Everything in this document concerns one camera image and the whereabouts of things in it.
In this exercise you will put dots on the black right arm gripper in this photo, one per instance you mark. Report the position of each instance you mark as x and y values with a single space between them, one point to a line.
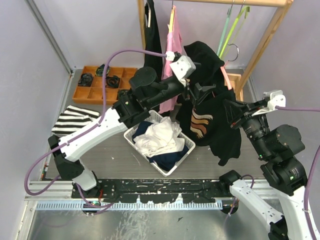
235 112

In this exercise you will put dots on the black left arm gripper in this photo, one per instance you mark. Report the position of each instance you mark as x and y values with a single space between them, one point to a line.
200 92

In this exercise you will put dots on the pink hanger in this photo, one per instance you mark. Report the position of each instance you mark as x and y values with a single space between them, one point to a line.
223 68

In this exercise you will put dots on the plain black t shirt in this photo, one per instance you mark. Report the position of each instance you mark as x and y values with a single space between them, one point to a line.
206 123

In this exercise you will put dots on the white t shirt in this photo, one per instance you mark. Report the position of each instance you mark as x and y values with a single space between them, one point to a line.
160 138

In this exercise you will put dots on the mint green hanger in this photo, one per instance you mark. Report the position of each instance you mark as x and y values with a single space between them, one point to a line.
222 37

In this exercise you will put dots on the lime green hanger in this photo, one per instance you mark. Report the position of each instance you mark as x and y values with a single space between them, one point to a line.
231 36

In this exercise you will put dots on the navy blue t shirt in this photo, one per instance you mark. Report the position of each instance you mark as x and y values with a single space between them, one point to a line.
167 159

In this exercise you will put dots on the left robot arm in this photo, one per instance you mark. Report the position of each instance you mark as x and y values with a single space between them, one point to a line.
132 108

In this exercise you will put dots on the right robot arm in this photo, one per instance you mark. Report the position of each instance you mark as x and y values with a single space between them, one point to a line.
284 173

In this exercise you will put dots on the black printed t shirt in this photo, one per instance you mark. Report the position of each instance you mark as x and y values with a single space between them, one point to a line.
152 39

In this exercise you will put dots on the yellow hanger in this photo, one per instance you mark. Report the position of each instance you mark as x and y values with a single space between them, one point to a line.
172 17

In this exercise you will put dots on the wooden clothes rack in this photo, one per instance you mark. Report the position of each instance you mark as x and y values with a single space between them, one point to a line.
282 8

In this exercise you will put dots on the white perforated plastic basket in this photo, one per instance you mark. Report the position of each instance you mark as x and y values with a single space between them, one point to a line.
189 145

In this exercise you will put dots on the rolled dark sock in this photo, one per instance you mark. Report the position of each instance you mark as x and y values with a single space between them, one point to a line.
112 81
100 69
85 80
122 92

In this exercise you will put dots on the orange wooden compartment tray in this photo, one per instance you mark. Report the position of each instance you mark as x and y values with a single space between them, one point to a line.
94 93

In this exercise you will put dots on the black white striped cloth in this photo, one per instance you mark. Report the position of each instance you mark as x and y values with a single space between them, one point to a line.
72 119

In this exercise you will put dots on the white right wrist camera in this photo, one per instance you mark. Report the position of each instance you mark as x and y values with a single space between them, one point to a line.
274 99

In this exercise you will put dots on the grey slotted cable duct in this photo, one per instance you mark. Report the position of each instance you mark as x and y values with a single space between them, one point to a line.
74 205

